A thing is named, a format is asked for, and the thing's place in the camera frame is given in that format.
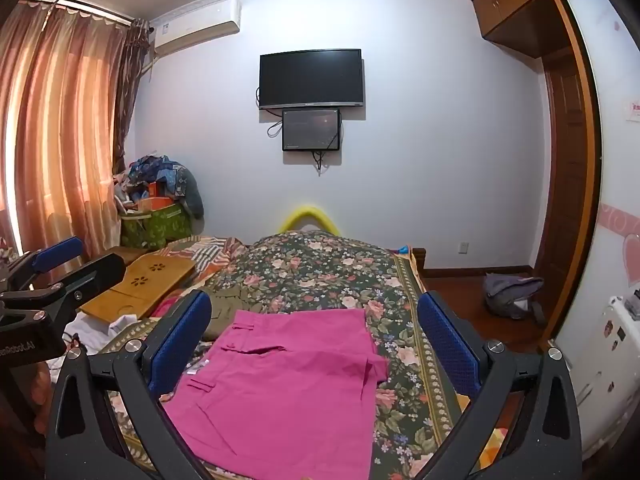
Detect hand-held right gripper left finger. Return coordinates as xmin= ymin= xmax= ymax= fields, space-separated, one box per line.
xmin=46 ymin=290 xmax=213 ymax=480

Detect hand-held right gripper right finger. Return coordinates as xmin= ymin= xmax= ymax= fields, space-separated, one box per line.
xmin=417 ymin=292 xmax=584 ymax=480

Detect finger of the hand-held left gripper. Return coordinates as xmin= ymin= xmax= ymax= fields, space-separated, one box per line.
xmin=0 ymin=253 xmax=127 ymax=322
xmin=0 ymin=236 xmax=85 ymax=294

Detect pink pants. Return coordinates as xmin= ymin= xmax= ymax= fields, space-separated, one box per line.
xmin=162 ymin=308 xmax=391 ymax=480

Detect wooden lap desk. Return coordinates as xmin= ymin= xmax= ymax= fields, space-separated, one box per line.
xmin=80 ymin=249 xmax=197 ymax=320

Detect white cloth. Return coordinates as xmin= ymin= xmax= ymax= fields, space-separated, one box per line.
xmin=65 ymin=312 xmax=139 ymax=356

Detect olive green cloth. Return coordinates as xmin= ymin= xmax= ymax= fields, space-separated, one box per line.
xmin=202 ymin=285 xmax=262 ymax=336

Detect grey backpack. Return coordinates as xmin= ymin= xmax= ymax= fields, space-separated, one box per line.
xmin=482 ymin=272 xmax=548 ymax=322

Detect green patterned bag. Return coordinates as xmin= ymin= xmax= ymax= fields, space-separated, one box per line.
xmin=119 ymin=199 xmax=195 ymax=252

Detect striped cloth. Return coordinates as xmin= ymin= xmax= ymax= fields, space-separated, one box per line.
xmin=192 ymin=237 xmax=247 ymax=275

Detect orange box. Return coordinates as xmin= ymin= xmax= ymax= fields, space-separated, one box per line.
xmin=135 ymin=182 xmax=174 ymax=212

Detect floral bedspread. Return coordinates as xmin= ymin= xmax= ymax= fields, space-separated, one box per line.
xmin=100 ymin=230 xmax=473 ymax=480

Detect pile of clothes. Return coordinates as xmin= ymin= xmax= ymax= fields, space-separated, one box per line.
xmin=114 ymin=154 xmax=205 ymax=221

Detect orange pink curtain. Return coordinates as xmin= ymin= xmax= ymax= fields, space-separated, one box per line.
xmin=0 ymin=0 xmax=132 ymax=257

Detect white appliance with stickers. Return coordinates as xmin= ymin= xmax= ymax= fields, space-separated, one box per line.
xmin=572 ymin=290 xmax=640 ymax=413

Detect brown curtain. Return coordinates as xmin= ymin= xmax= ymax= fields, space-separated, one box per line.
xmin=112 ymin=17 xmax=153 ymax=176

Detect yellow foam arch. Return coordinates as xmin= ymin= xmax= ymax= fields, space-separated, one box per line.
xmin=278 ymin=203 xmax=342 ymax=236

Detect brown wooden door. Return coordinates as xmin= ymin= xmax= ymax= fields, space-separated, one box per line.
xmin=534 ymin=55 xmax=601 ymax=341

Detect white air conditioner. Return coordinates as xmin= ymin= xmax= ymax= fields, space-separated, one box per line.
xmin=150 ymin=0 xmax=242 ymax=56

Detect wooden overhead cabinet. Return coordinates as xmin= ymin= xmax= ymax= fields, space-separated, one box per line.
xmin=470 ymin=0 xmax=572 ymax=59

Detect wooden bed frame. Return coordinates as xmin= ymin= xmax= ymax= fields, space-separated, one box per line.
xmin=409 ymin=246 xmax=429 ymax=293

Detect black monitor cable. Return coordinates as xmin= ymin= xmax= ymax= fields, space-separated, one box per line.
xmin=312 ymin=150 xmax=335 ymax=177

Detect small black wall monitor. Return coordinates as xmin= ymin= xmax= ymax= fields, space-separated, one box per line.
xmin=281 ymin=108 xmax=342 ymax=153

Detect black wall television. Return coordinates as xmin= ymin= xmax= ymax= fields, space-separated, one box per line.
xmin=258 ymin=49 xmax=363 ymax=111

